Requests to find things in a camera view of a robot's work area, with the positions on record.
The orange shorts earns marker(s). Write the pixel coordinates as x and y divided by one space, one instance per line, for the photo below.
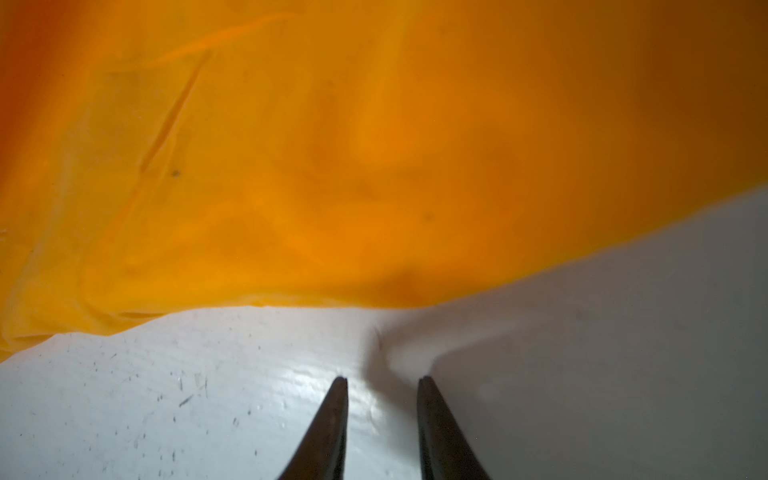
162 156

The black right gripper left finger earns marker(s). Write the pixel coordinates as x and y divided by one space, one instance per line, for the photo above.
321 453

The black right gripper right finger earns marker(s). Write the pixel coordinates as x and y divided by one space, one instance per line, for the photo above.
444 451

